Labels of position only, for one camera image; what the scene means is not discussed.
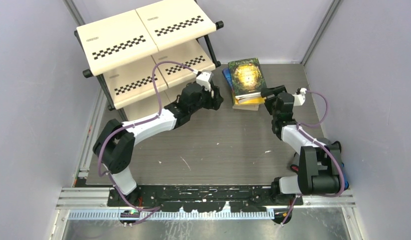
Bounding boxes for green gold cover book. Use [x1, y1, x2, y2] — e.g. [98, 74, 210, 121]
[228, 57, 267, 101]

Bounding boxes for blue Jane Eyre book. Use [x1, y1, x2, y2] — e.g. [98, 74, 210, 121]
[222, 67, 234, 93]

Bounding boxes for cream three-tier shelf rack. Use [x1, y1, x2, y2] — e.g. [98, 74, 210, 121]
[74, 0, 224, 121]

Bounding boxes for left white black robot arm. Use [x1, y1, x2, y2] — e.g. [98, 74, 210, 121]
[92, 82, 224, 207]

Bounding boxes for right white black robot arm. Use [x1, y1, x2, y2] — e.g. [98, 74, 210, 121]
[260, 85, 346, 206]

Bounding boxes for yellow book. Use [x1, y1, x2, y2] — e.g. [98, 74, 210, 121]
[231, 92, 265, 106]

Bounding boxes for red black scissors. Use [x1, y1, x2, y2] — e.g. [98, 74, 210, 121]
[289, 163, 299, 174]

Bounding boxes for grey cloth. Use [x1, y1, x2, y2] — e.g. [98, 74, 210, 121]
[318, 137, 342, 164]

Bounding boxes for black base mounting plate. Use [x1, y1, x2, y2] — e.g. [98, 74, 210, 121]
[107, 184, 304, 226]

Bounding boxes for blue cloth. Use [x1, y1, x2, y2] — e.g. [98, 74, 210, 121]
[341, 162, 350, 191]

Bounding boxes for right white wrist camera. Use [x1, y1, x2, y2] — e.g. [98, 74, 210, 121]
[292, 87, 308, 107]

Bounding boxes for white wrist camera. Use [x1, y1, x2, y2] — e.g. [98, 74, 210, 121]
[195, 70, 213, 92]
[292, 87, 308, 107]

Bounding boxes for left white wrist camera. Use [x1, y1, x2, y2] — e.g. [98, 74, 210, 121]
[195, 70, 213, 92]

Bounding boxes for aluminium rail frame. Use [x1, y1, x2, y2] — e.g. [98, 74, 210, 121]
[50, 185, 363, 240]

